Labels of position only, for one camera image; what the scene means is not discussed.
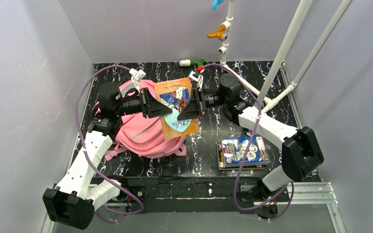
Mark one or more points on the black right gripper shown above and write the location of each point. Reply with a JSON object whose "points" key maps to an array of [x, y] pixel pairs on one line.
{"points": [[200, 102]]}

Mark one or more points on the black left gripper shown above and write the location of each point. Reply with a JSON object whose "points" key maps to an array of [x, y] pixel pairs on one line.
{"points": [[143, 102]]}

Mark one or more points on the pink sticker book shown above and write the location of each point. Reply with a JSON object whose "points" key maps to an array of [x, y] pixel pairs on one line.
{"points": [[176, 95]]}

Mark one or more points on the pink student backpack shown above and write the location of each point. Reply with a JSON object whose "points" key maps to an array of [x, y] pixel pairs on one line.
{"points": [[135, 133]]}

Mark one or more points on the blue treehouse book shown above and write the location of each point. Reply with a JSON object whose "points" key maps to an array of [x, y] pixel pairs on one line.
{"points": [[235, 150]]}

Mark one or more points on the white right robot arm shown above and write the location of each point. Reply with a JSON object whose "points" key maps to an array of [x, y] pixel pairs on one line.
{"points": [[301, 152]]}

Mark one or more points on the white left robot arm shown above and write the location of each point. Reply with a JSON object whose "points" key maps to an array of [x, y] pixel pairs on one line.
{"points": [[84, 189]]}

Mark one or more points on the green white pipe fitting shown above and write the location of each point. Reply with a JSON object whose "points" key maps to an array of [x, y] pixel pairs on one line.
{"points": [[197, 63]]}

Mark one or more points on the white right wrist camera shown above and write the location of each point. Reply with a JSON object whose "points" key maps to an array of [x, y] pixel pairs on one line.
{"points": [[196, 76]]}

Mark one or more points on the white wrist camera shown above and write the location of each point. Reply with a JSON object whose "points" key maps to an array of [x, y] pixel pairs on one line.
{"points": [[136, 76], [196, 76]]}

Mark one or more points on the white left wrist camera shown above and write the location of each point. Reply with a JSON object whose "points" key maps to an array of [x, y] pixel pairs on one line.
{"points": [[136, 76]]}

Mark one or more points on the white pvc pipe frame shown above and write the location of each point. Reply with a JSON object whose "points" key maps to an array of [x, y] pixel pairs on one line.
{"points": [[260, 26]]}

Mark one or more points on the orange tap handle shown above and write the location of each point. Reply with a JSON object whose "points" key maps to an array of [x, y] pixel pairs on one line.
{"points": [[219, 33]]}

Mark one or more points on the aluminium rail frame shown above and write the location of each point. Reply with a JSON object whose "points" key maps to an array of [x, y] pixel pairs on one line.
{"points": [[189, 194]]}

